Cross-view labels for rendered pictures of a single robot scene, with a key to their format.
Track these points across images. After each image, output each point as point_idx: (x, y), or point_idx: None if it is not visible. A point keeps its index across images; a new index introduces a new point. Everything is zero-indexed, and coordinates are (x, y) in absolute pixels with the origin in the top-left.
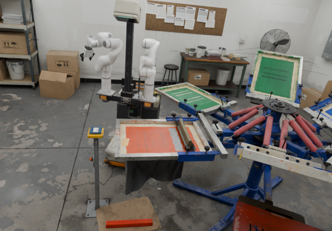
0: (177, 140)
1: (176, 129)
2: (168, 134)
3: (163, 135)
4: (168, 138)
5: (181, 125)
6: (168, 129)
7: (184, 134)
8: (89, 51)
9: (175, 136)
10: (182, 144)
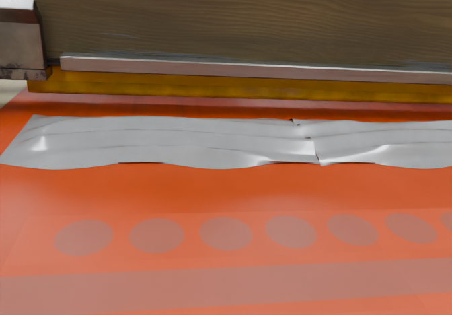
0: (368, 131)
1: (60, 113)
2: (195, 180)
3: (282, 242)
4: (335, 192)
5: None
6: (43, 172)
7: (369, 4)
8: None
9: (261, 135)
10: (394, 122)
